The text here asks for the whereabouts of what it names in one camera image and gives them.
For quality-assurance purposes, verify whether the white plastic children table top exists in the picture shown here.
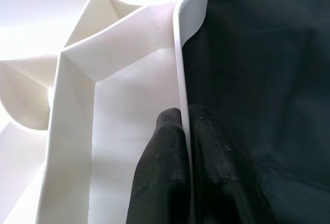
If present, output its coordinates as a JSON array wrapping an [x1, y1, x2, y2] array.
[[0, 0, 212, 224]]

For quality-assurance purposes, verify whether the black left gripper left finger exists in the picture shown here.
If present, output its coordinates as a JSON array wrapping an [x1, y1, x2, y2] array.
[[125, 107, 193, 224]]

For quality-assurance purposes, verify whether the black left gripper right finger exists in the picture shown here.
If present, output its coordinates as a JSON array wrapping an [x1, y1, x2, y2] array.
[[187, 104, 269, 224]]

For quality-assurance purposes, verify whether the black tablecloth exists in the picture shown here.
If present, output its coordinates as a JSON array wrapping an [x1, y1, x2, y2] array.
[[180, 0, 330, 224]]

